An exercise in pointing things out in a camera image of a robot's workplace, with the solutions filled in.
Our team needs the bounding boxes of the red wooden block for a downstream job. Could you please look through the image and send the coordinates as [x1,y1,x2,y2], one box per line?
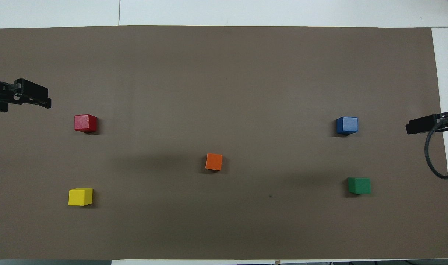
[74,114,98,133]

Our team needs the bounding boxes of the blue wooden block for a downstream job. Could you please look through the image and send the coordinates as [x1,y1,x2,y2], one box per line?
[336,117,359,135]

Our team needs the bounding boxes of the green wooden block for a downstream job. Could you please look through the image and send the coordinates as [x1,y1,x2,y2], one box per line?
[348,177,371,194]

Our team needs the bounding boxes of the yellow wooden block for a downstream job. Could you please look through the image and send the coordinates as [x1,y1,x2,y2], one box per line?
[68,188,94,206]

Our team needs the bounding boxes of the orange wooden block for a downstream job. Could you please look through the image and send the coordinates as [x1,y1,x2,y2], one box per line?
[205,153,223,171]

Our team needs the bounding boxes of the brown paper table mat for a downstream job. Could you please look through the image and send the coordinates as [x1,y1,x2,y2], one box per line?
[0,25,448,261]

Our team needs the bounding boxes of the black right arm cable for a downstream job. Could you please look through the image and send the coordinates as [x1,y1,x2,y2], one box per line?
[424,120,448,180]

